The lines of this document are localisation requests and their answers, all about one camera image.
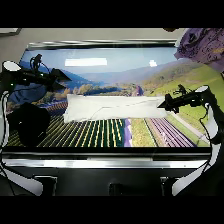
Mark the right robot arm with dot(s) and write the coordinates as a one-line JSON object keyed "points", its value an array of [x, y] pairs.
{"points": [[213, 128]]}

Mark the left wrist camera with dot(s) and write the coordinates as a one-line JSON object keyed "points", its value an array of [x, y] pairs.
{"points": [[36, 61]]}

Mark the black garment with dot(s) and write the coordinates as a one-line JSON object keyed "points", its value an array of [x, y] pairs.
{"points": [[30, 125]]}

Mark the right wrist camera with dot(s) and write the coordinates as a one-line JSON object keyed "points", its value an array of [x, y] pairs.
{"points": [[181, 89]]}

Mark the silver frame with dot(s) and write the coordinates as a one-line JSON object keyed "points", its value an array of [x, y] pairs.
{"points": [[100, 163]]}

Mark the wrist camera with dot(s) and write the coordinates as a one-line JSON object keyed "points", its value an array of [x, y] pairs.
{"points": [[36, 61], [181, 89]]}

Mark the white garment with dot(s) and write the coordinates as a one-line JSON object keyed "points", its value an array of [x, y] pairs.
{"points": [[113, 107]]}

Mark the blue garment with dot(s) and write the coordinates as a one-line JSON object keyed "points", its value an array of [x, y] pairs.
{"points": [[28, 95]]}

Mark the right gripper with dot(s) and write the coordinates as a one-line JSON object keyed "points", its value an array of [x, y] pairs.
{"points": [[173, 102]]}

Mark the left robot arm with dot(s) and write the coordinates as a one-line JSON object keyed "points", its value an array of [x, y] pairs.
{"points": [[16, 77]]}

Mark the purple garment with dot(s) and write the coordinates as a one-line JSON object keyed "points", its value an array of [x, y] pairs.
{"points": [[203, 43]]}

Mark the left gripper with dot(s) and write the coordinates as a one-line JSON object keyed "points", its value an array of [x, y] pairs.
{"points": [[57, 77]]}

